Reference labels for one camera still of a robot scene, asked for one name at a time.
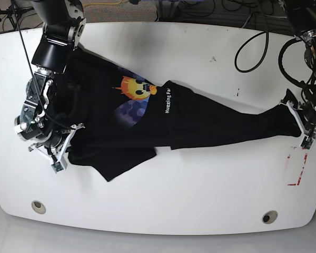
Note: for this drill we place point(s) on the table cable grommet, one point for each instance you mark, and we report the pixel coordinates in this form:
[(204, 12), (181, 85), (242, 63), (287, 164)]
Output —
[(38, 207), (269, 217)]

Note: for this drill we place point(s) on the black tripod stand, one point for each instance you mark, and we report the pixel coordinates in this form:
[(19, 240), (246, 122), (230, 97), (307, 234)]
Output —
[(14, 14)]

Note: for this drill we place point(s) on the black graphic T-shirt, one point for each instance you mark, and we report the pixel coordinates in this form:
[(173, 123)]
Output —
[(126, 117)]

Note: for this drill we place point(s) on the left table cable grommet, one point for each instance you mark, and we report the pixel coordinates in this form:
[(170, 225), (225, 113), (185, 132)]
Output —
[(38, 207)]

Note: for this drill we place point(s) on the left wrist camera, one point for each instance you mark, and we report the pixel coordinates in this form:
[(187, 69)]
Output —
[(307, 142)]

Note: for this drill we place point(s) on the red tape rectangle marking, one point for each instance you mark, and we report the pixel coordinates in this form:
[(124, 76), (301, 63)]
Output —
[(294, 166)]

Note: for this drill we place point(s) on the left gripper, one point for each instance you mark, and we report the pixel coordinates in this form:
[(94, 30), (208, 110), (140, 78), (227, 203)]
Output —
[(305, 116)]

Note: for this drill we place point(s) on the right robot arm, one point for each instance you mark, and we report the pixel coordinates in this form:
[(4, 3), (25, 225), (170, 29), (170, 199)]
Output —
[(48, 103)]

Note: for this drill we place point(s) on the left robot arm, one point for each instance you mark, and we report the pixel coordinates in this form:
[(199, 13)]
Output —
[(302, 18)]

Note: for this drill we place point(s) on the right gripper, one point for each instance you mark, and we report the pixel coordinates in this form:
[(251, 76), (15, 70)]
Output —
[(54, 147)]

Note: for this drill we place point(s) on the right table cable grommet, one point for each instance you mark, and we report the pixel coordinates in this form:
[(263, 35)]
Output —
[(269, 217)]

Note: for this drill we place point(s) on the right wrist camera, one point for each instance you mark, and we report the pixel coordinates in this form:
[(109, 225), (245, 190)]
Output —
[(58, 166)]

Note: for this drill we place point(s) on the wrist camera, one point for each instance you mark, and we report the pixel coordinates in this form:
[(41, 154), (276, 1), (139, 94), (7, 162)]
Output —
[(307, 142), (58, 166)]

